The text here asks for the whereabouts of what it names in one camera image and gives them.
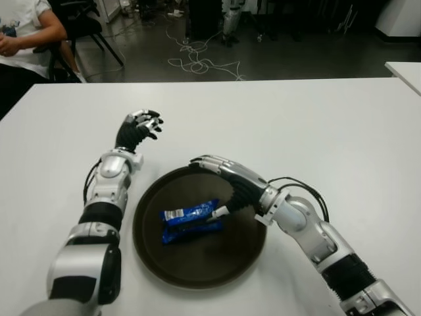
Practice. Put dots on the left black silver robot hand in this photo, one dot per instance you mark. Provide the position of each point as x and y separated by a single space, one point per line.
129 135

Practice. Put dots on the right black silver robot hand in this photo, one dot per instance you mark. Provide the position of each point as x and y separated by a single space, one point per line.
245 191

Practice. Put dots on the blue Oreo cookie packet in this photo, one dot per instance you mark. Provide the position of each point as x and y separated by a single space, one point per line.
187 220

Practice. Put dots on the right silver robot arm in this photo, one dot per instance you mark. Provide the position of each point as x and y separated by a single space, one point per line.
325 240

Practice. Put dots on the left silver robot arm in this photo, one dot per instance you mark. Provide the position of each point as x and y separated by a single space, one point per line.
82 260

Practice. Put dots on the round dark brown tray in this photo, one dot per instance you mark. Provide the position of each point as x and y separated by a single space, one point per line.
204 263

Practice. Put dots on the black office chair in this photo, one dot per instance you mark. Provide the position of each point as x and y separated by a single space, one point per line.
82 23

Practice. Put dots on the white board panel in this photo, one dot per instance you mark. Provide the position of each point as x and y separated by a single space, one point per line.
110 10

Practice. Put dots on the white power strip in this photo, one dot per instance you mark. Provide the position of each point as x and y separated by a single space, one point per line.
175 13

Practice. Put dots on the black floor cabinet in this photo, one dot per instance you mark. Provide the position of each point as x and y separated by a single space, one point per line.
204 19

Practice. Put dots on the seated person in white shirt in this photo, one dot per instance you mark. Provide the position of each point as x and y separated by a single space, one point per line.
23 29

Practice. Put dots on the white side table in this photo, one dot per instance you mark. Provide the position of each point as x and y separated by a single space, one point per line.
406 74

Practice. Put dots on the folded metal stand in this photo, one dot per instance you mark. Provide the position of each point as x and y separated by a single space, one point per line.
346 18

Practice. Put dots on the white cabinet with black base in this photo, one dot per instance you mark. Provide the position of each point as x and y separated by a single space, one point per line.
399 16

